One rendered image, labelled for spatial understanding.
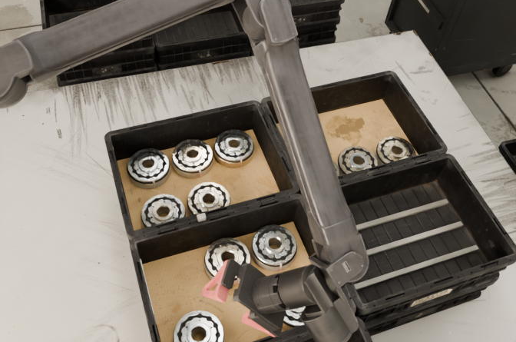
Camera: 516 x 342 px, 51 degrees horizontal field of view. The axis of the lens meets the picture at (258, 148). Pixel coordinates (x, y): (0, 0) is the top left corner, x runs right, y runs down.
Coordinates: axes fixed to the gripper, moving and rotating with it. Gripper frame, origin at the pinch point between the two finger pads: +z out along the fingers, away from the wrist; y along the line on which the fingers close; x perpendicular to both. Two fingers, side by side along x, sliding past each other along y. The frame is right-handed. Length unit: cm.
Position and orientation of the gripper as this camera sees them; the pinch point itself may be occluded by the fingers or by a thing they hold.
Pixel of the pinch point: (226, 304)
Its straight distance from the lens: 95.6
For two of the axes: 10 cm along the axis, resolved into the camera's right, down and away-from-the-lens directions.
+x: -2.3, 7.3, -6.5
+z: -7.0, 3.4, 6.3
